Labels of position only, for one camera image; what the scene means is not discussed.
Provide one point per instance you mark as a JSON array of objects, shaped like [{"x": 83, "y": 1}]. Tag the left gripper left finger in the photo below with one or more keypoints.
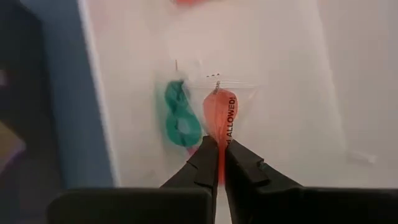
[{"x": 186, "y": 202}]

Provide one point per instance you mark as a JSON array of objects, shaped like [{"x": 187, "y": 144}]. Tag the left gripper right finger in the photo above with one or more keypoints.
[{"x": 255, "y": 199}]

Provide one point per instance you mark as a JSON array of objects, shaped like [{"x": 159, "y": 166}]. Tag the teal gummy clear wrapper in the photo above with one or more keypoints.
[{"x": 182, "y": 118}]

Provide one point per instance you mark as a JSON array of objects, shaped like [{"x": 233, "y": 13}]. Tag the red gummy clear wrapper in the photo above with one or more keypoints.
[
  {"x": 189, "y": 1},
  {"x": 219, "y": 113}
]

